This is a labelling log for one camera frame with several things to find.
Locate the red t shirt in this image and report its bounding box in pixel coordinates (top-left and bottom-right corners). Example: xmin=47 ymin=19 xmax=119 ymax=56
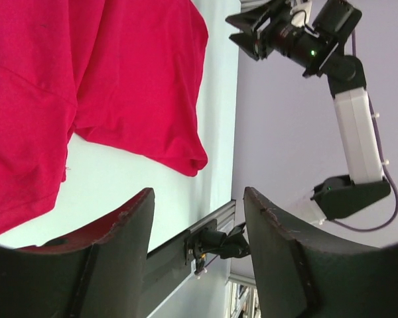
xmin=0 ymin=1 xmax=208 ymax=235

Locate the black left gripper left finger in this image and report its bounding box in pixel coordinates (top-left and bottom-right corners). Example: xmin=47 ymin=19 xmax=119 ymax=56
xmin=0 ymin=188 xmax=155 ymax=317

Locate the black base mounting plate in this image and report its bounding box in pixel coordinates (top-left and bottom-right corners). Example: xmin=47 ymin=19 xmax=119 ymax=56
xmin=137 ymin=219 xmax=251 ymax=317

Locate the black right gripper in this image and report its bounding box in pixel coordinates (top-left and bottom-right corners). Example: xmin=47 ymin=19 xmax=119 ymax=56
xmin=226 ymin=0 xmax=318 ymax=62

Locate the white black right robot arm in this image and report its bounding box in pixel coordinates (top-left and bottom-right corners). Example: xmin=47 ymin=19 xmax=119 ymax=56
xmin=226 ymin=1 xmax=395 ymax=225

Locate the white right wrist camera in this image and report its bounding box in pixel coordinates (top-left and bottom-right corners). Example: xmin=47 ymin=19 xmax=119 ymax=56
xmin=290 ymin=0 xmax=312 ymax=27

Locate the aluminium frame rail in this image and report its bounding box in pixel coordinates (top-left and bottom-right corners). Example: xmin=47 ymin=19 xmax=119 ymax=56
xmin=188 ymin=200 xmax=236 ymax=233

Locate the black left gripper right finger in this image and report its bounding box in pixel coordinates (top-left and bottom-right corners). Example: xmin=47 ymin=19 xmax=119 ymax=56
xmin=243 ymin=187 xmax=398 ymax=318

